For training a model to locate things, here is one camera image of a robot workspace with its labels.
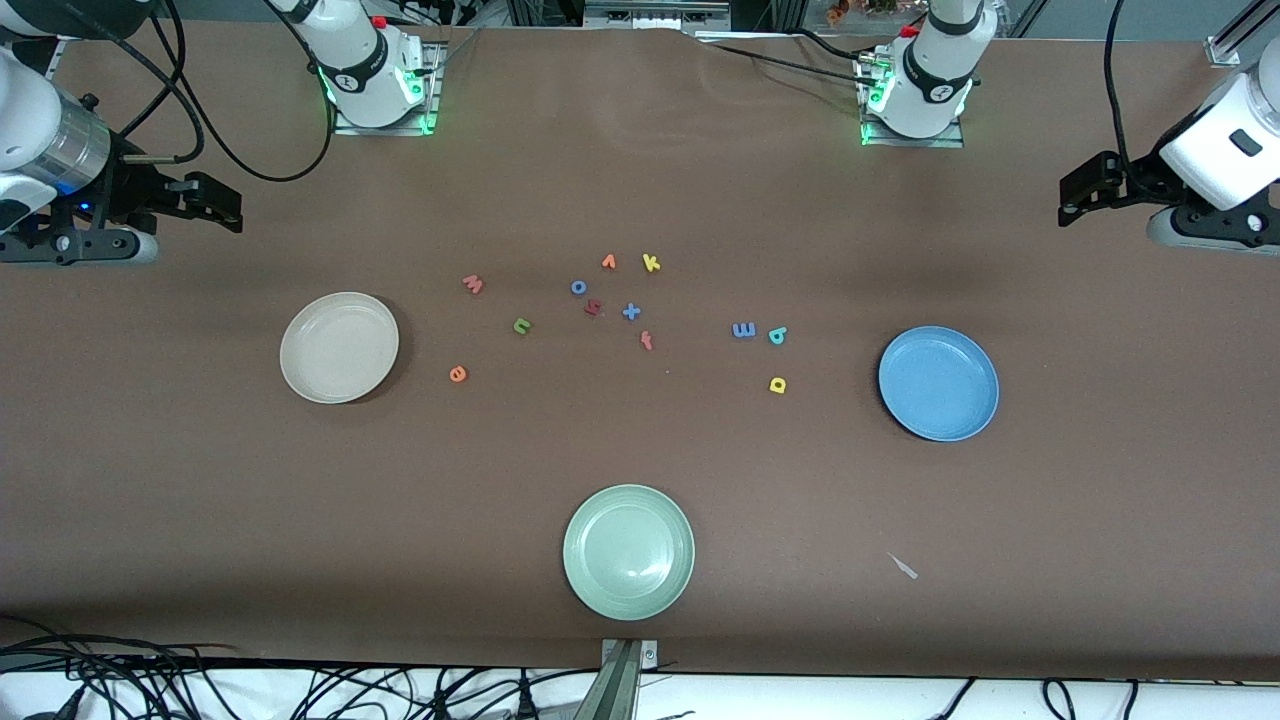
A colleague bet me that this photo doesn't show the black cable across table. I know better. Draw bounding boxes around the black cable across table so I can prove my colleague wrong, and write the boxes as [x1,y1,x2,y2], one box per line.
[698,28,883,89]

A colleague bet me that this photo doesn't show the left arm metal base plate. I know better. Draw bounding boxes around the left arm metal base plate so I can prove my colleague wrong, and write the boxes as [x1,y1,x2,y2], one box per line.
[858,50,966,149]

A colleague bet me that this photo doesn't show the metal table edge bracket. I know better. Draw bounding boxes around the metal table edge bracket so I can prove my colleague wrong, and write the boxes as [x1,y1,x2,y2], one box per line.
[600,638,661,720]

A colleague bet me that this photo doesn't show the aluminium profile rail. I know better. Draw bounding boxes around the aluminium profile rail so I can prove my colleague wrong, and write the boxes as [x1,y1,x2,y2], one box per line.
[1205,0,1280,69]

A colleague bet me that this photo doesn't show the beige brown plate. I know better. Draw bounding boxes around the beige brown plate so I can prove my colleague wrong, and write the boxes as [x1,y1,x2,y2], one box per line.
[279,291,401,405]

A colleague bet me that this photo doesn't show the green plate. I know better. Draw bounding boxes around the green plate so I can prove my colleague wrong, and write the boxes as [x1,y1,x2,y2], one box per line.
[562,484,696,622]

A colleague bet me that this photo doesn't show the brown table cover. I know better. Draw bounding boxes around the brown table cover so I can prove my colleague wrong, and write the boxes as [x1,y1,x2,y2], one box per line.
[0,20,1280,683]

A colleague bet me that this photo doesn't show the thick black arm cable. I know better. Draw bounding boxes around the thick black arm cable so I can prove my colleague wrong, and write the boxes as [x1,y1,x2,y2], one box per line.
[95,0,191,141]

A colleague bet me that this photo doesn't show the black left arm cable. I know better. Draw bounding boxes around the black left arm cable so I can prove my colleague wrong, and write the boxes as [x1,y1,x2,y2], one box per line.
[1101,0,1151,181]

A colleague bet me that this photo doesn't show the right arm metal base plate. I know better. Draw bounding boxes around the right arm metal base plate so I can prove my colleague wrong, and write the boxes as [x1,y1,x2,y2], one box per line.
[333,40,443,137]

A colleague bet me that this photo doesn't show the grey metal frame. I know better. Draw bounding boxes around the grey metal frame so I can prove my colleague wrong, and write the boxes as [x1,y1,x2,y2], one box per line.
[583,0,733,33]

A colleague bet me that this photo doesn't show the tangled black cables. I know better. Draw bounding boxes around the tangled black cables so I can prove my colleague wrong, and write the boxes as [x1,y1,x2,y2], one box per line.
[0,615,701,720]

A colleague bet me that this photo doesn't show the thin black looping cable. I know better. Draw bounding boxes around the thin black looping cable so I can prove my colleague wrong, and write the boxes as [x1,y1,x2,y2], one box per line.
[165,0,337,184]

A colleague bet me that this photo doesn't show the blue plate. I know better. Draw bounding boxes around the blue plate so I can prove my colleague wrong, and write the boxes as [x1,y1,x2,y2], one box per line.
[878,326,1000,443]

